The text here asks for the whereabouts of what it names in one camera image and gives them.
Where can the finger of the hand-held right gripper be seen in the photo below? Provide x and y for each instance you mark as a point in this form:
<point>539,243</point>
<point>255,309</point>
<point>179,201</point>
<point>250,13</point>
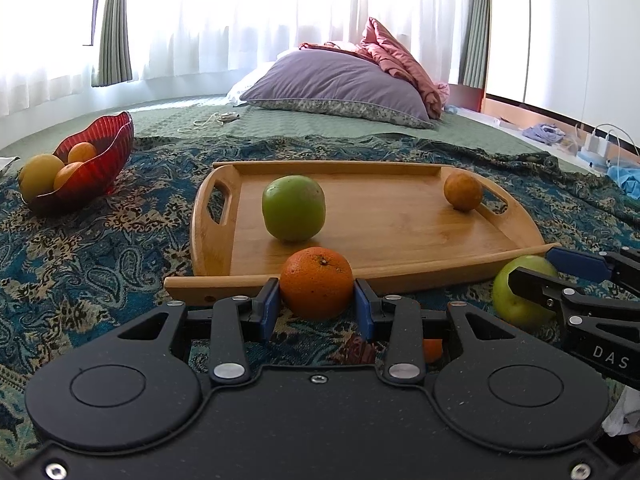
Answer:
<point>575,262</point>
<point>535,285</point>

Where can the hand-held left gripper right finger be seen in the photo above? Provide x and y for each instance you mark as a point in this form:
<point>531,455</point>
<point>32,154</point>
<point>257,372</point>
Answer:
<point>364,315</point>

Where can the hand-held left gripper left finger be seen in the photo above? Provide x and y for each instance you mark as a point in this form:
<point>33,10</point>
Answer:
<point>270,305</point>

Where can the green apple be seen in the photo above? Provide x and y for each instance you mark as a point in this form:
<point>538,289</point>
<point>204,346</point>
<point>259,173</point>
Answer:
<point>522,305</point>
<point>294,207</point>

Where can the large orange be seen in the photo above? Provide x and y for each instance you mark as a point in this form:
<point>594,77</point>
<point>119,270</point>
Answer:
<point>316,283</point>

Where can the wooden tray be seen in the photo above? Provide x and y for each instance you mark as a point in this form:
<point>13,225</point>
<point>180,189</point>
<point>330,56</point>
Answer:
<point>400,230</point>

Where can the white cloth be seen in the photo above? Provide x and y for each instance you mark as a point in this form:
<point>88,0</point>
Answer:
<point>622,417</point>

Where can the small orange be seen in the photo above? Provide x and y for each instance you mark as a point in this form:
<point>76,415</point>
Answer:
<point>463,190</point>
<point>68,175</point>
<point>433,351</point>
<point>81,152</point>

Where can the blue cloth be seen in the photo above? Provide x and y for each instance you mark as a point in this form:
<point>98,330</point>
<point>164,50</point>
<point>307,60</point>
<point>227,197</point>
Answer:
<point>625,177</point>

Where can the pale blue clothes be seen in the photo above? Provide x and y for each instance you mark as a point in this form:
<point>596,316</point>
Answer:
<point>545,135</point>

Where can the blue paisley blanket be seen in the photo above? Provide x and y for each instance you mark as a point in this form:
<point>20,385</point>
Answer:
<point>100,270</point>

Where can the green bedspread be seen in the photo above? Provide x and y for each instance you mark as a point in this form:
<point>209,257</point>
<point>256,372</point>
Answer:
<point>310,122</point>

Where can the red glass bowl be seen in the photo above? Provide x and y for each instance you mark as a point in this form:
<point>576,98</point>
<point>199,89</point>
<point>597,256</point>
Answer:
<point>100,160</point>

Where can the purple pillow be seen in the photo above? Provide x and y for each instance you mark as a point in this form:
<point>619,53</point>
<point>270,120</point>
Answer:
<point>345,87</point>

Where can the pink blanket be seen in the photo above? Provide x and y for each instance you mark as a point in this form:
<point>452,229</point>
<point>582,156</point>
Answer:
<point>400,62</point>

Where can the green curtain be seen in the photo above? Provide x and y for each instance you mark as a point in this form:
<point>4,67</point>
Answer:
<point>475,25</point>
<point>115,25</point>

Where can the yellow fruit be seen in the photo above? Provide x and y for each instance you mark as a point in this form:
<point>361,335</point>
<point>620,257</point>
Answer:
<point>37,176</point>

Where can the white sheer curtain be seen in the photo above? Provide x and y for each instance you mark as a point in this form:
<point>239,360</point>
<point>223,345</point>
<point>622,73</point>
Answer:
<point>280,10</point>

